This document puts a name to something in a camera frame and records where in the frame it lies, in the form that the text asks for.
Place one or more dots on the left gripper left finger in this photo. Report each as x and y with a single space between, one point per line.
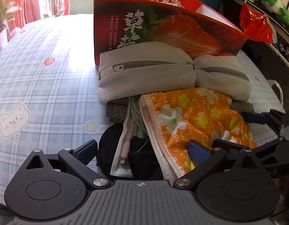
75 162

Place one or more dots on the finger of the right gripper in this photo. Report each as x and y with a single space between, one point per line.
227 145
257 118

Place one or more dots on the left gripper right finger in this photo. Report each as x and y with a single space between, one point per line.
209 162

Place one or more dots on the orange floral cloth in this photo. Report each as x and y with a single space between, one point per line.
174 118

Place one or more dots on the olive knitted cloth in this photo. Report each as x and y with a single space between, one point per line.
116 110

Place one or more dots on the white zippered pouch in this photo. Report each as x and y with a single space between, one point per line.
154 66

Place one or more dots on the dark shelf unit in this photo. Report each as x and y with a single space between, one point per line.
271 59

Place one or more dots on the black round object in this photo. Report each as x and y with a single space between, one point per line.
132 158

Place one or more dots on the blue plaid tablecloth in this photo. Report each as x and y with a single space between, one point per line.
48 91

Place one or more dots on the red plastic bag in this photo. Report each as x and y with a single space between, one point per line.
257 26

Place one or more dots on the green plush toy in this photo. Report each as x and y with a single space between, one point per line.
276 7

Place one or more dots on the red strawberry cardboard box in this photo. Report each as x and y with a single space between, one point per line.
189 25

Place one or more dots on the potted green plant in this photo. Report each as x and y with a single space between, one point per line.
7 11

